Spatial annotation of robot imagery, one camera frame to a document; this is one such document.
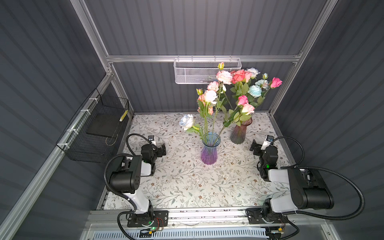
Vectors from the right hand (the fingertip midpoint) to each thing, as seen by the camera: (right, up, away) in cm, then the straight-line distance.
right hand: (264, 142), depth 90 cm
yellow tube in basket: (-82, +16, -8) cm, 84 cm away
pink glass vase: (-14, +4, +8) cm, 17 cm away
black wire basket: (-93, +6, -18) cm, 95 cm away
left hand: (-68, -2, +7) cm, 69 cm away
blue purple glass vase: (-34, +1, -6) cm, 34 cm away
